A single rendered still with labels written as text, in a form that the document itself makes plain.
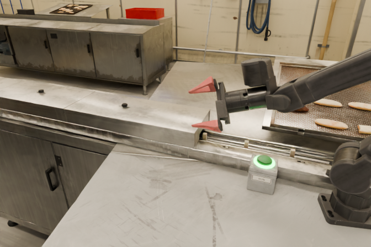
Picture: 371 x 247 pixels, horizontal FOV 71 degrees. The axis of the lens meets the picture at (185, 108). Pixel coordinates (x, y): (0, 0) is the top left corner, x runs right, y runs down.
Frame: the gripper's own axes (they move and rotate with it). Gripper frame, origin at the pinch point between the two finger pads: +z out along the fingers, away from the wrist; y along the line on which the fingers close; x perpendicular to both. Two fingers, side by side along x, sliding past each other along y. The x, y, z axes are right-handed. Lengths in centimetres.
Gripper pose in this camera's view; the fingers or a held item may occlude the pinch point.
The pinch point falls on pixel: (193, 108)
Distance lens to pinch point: 70.4
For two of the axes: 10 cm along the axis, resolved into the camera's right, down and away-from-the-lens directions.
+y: 0.8, 9.4, -3.2
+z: -9.6, 1.6, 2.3
